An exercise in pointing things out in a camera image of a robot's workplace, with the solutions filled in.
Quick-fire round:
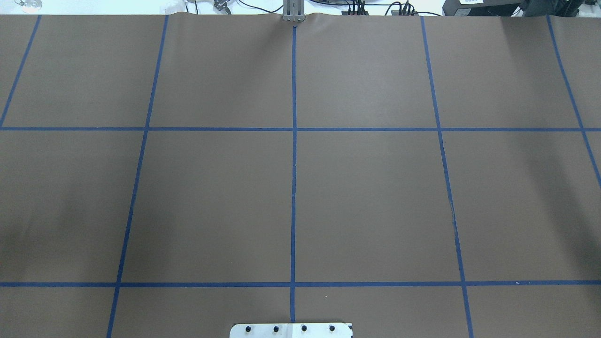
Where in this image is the aluminium frame post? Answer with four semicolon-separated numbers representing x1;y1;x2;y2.
282;0;306;22

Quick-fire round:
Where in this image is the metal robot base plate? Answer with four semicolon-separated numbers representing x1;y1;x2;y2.
228;323;354;338

